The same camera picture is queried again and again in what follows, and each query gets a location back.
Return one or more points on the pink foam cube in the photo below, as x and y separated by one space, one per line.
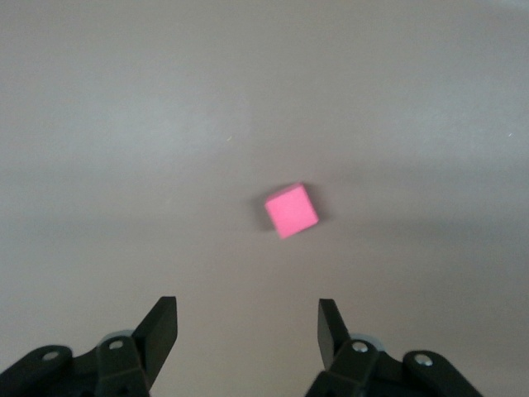
291 211

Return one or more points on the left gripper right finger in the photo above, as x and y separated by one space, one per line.
363 368

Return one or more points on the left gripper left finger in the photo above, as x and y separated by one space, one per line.
124 364

